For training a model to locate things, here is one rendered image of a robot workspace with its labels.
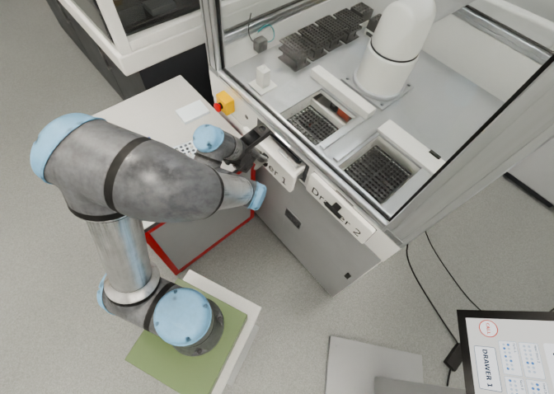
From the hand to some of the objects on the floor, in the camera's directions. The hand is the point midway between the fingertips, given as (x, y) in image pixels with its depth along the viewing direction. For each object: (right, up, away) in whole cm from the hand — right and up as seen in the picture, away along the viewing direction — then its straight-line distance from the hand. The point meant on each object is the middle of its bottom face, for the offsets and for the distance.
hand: (263, 155), depth 110 cm
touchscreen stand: (+54, -118, +43) cm, 136 cm away
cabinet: (+38, -18, +99) cm, 108 cm away
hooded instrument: (-88, +95, +153) cm, 200 cm away
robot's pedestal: (-25, -94, +49) cm, 109 cm away
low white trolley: (-51, -30, +84) cm, 103 cm away
